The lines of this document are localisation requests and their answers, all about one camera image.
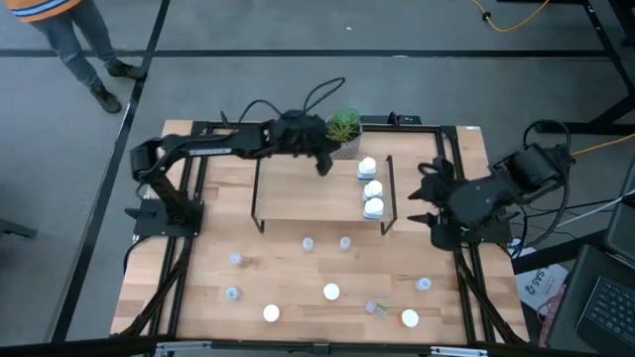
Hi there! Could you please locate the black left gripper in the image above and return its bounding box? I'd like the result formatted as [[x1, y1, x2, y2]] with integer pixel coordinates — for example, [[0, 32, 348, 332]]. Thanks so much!
[[272, 109, 344, 179]]

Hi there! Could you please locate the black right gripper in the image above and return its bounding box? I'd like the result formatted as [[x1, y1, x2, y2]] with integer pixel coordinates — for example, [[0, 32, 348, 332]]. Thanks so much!
[[407, 157, 460, 248]]

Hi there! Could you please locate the white melatonin supplement bottle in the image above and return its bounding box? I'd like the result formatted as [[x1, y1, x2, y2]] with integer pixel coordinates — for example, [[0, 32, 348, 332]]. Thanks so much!
[[362, 196, 386, 221], [362, 179, 385, 202], [356, 156, 378, 182]]

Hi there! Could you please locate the clear bottle with green label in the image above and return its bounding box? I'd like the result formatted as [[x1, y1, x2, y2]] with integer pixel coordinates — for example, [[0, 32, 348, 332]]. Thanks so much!
[[364, 300, 389, 319]]

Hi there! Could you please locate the wooden shelf with black legs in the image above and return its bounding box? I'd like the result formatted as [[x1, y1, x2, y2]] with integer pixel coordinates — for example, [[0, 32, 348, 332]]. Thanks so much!
[[246, 152, 398, 238]]

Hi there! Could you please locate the succulent in patterned grey pot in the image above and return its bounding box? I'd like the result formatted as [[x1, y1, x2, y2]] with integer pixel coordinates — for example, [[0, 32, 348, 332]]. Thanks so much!
[[324, 106, 364, 162]]

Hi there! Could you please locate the white printed paper sheet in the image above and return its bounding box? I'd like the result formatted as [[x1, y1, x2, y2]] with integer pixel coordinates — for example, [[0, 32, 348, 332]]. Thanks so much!
[[515, 265, 572, 318]]

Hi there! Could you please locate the silver metal plate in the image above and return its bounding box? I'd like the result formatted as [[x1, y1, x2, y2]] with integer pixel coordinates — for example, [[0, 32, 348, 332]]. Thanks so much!
[[154, 340, 213, 357], [430, 345, 490, 357]]

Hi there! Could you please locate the dark grey laptop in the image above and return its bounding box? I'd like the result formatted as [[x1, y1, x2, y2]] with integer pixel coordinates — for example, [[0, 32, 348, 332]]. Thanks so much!
[[548, 158, 635, 357]]

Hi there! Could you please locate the person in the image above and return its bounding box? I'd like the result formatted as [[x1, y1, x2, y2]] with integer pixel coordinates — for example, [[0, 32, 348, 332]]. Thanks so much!
[[4, 0, 148, 115]]

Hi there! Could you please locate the black furniture foot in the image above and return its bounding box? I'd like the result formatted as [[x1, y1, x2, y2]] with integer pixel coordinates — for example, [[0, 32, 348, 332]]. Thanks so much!
[[0, 217, 39, 240]]

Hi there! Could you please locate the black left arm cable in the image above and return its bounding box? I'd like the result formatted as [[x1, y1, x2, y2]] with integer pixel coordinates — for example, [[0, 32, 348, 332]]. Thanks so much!
[[237, 76, 347, 125]]

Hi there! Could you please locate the white cable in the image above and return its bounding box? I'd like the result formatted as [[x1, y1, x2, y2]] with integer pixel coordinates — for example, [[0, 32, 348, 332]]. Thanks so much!
[[555, 190, 635, 229]]

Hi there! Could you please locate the yellow extension cord with plug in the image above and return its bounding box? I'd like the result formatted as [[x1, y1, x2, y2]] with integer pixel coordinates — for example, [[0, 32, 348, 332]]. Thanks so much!
[[570, 132, 635, 158]]

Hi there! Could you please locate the thin yellow floor cable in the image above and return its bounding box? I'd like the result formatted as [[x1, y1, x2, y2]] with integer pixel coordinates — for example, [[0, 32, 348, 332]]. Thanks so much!
[[469, 0, 552, 34]]

